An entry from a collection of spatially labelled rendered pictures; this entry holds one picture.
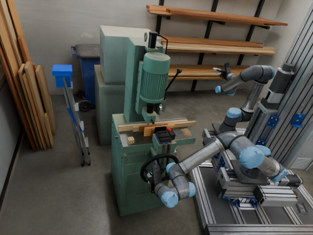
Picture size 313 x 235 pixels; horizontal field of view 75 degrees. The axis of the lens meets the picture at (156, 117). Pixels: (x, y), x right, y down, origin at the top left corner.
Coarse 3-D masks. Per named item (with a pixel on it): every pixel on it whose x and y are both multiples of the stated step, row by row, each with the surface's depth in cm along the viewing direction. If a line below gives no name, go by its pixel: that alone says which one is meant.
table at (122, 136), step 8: (176, 128) 172; (184, 128) 174; (120, 136) 154; (128, 136) 155; (136, 136) 157; (176, 136) 163; (184, 136) 165; (192, 136) 166; (120, 144) 154; (128, 144) 148; (136, 144) 149; (144, 144) 151; (152, 144) 153; (176, 144) 162; (184, 144) 165; (152, 152) 150; (176, 152) 153
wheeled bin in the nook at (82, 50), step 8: (72, 48) 300; (80, 48) 294; (88, 48) 295; (96, 48) 300; (80, 56) 276; (88, 56) 279; (96, 56) 283; (88, 64) 289; (96, 64) 293; (88, 72) 297; (88, 80) 304; (88, 88) 312; (80, 96) 355; (88, 96) 321; (80, 104) 320; (88, 104) 327
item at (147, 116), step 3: (144, 108) 160; (144, 111) 157; (153, 111) 158; (144, 114) 157; (147, 114) 153; (150, 114) 154; (153, 114) 154; (144, 117) 158; (147, 117) 152; (150, 117) 153; (153, 117) 154; (147, 120) 153; (150, 120) 154; (153, 120) 155; (147, 123) 155
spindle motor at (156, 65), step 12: (144, 60) 130; (156, 60) 125; (168, 60) 129; (144, 72) 134; (156, 72) 129; (168, 72) 136; (144, 84) 137; (156, 84) 134; (144, 96) 141; (156, 96) 140
